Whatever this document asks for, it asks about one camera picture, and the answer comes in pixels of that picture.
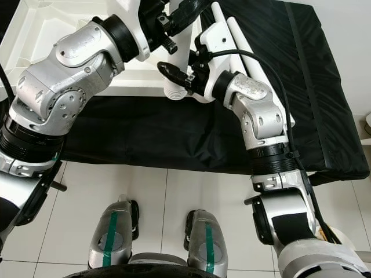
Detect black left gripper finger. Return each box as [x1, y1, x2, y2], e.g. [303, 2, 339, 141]
[174, 0, 210, 19]

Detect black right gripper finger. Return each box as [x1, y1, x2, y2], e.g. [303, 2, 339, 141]
[158, 63, 190, 92]

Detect white plastic table top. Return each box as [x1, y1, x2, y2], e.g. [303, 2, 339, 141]
[0, 0, 201, 99]

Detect silver robot right leg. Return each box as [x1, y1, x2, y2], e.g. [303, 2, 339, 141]
[184, 210, 230, 274]

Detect silver robot leg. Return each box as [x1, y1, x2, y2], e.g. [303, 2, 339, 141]
[88, 194, 140, 270]
[184, 210, 230, 274]

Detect silver robot left leg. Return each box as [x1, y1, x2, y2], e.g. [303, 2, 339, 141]
[88, 194, 140, 270]

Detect white plastic furniture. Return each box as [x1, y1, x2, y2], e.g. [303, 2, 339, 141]
[357, 113, 371, 142]

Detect black robot waist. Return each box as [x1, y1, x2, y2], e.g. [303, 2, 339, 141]
[64, 265, 279, 278]

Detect yellow fried snacks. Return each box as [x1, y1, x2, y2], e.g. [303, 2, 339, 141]
[318, 225, 336, 243]

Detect grey metal pole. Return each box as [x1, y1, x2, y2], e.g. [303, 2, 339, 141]
[351, 248, 371, 259]

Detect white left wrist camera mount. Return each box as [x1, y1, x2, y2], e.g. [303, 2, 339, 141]
[121, 0, 154, 63]

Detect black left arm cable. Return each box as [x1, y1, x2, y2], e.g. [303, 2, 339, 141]
[0, 67, 15, 102]

